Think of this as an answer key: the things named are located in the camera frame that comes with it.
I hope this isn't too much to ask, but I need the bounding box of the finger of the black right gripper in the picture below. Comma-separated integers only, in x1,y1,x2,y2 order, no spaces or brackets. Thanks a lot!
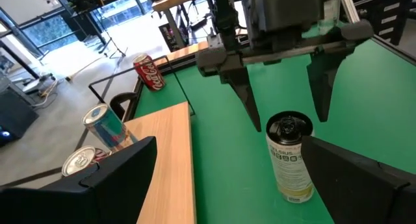
220,60,262,132
307,50,345,123

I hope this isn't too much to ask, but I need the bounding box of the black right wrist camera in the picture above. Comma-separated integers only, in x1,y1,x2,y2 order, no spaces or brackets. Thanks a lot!
261,0,321,33

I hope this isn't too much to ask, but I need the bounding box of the red Coca-Cola can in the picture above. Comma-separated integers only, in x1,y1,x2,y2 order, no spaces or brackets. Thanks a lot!
60,145,113,178
132,53,166,92

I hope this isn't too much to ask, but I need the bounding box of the black curved hook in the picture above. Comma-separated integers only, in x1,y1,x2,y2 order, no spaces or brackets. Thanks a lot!
109,92,139,121

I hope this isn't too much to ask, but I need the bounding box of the black computer tower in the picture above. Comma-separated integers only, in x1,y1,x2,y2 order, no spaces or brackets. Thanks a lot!
0,84,40,147

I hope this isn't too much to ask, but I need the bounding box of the wooden shelf black metal frame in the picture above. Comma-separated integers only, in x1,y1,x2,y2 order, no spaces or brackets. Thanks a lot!
87,55,198,224

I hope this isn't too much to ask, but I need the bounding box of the wooden workbench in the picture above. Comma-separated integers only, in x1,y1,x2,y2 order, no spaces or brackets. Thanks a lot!
151,0,209,49

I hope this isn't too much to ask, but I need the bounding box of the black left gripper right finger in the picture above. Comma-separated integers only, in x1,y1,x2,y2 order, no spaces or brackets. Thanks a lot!
300,135,416,224

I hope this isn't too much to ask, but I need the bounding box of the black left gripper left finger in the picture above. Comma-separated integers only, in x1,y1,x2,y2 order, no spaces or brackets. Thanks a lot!
0,136,159,224

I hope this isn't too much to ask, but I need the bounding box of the white Celsius energy drink can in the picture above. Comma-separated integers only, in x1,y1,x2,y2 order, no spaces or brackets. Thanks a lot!
265,110,316,205

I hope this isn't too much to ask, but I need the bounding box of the black drawer cabinet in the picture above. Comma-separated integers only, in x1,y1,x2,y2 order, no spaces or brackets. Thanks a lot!
352,0,416,46

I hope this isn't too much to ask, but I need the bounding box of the blue silver Red Bull can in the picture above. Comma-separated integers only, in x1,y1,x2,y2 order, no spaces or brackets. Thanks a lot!
81,103,139,153

